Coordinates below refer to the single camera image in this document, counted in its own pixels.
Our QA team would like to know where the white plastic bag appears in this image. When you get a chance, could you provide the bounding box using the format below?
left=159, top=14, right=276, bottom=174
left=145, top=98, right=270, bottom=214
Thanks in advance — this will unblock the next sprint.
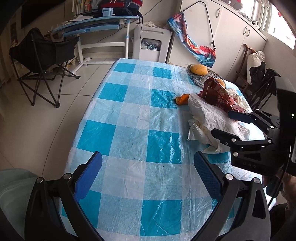
left=188, top=93, right=250, bottom=154

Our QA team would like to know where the red snack bag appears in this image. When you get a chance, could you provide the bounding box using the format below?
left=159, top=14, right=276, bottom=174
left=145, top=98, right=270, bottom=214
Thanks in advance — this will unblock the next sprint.
left=198, top=77, right=248, bottom=113

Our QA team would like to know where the small orange peel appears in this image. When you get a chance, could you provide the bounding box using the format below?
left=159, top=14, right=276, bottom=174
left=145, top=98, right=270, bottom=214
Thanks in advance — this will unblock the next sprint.
left=175, top=94, right=190, bottom=105

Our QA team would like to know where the person's right hand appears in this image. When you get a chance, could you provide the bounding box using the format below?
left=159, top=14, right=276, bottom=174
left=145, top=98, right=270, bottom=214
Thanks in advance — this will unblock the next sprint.
left=281, top=173, right=296, bottom=209

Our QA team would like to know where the black folded stroller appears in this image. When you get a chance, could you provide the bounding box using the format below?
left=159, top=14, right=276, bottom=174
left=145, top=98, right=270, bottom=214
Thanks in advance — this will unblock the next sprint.
left=243, top=62, right=280, bottom=110

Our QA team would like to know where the blue checkered plastic tablecloth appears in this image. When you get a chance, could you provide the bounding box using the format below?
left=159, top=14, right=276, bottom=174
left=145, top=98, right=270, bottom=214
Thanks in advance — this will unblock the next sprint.
left=59, top=58, right=266, bottom=241

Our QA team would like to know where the woven fruit plate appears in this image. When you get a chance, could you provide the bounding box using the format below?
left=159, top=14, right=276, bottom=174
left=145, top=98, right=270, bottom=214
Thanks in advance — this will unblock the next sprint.
left=187, top=64, right=223, bottom=88

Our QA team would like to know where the grey green sofa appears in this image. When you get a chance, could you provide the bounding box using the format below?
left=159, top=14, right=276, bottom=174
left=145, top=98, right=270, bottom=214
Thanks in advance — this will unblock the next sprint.
left=1, top=169, right=38, bottom=240

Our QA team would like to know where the yellow mango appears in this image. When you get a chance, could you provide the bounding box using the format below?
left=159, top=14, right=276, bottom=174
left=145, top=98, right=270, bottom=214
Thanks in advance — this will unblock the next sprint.
left=190, top=64, right=208, bottom=76

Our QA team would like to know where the white storage cabinet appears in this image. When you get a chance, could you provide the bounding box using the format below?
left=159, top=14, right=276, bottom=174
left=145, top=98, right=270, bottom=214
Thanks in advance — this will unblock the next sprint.
left=177, top=1, right=266, bottom=81

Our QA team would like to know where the black folding camp chair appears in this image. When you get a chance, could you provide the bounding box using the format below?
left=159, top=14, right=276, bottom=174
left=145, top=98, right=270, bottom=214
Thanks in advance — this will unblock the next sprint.
left=9, top=28, right=80, bottom=108

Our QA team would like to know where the blue study desk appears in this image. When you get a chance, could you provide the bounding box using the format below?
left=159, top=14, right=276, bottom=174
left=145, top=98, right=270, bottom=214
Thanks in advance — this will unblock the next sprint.
left=50, top=16, right=139, bottom=73

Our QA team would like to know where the dark blue backpack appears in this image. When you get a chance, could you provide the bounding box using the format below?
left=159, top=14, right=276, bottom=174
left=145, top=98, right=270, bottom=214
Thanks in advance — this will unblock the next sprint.
left=98, top=0, right=143, bottom=16

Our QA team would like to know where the row of books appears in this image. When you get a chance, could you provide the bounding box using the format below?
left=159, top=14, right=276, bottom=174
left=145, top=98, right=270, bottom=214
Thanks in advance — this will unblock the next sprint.
left=72, top=0, right=101, bottom=15

